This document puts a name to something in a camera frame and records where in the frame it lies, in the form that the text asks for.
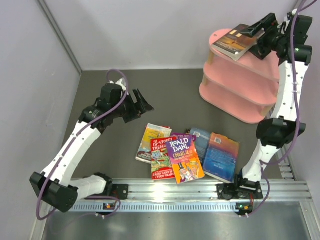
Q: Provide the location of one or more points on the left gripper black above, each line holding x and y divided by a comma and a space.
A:
135, 107

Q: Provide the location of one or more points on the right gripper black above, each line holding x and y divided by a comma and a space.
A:
263, 43

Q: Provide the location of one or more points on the yellow illustrated paperback book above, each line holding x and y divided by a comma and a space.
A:
151, 132

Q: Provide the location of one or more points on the dark brown paperback book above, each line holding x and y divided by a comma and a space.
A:
235, 44

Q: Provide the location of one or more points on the red 13-storey treehouse book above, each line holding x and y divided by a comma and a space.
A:
161, 167

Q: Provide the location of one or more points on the Roald Dahl Charlie book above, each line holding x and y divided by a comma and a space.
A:
184, 159

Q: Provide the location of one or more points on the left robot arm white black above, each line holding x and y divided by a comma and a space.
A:
54, 185

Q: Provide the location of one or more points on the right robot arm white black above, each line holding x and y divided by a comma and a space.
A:
284, 125

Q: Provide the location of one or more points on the purple 117-storey treehouse book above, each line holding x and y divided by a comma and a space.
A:
182, 135

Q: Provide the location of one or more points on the pink three-tier shelf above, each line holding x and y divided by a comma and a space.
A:
245, 89

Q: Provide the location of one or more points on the blue orange paperback book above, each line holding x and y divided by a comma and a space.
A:
221, 157

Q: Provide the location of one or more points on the aluminium mounting rail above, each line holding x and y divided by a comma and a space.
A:
205, 190

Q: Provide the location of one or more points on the perforated cable duct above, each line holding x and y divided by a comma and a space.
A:
179, 207

